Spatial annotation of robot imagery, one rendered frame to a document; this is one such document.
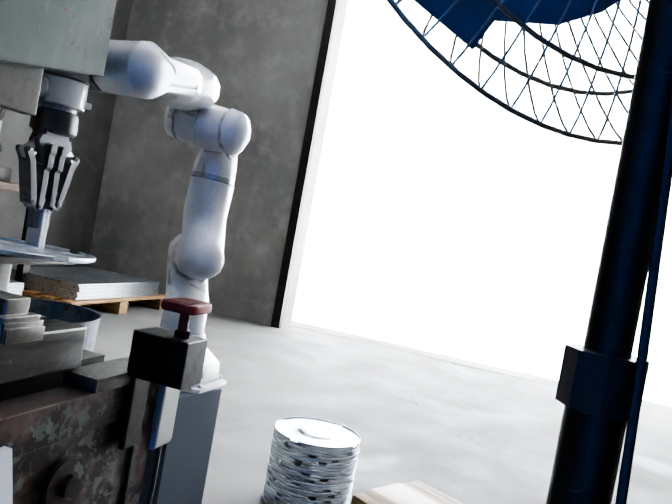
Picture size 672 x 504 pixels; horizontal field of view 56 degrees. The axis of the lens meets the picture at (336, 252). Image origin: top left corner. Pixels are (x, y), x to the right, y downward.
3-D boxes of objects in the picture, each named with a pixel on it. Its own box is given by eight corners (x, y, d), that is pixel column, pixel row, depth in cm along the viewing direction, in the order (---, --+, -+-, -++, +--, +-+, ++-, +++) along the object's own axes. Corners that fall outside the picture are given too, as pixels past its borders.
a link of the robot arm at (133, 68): (163, 57, 142) (58, 27, 113) (236, 63, 136) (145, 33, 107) (159, 107, 144) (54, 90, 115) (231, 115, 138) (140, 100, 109)
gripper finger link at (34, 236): (47, 209, 109) (44, 209, 108) (41, 249, 109) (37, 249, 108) (33, 206, 110) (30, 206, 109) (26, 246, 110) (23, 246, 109)
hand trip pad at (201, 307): (174, 343, 100) (182, 295, 100) (208, 351, 99) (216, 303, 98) (148, 348, 94) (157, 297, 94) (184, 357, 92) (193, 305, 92)
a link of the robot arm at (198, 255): (226, 186, 169) (248, 186, 153) (205, 277, 169) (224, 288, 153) (186, 175, 164) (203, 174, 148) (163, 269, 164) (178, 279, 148)
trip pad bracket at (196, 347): (135, 439, 102) (156, 319, 101) (188, 456, 99) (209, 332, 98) (111, 450, 96) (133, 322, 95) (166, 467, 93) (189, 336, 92)
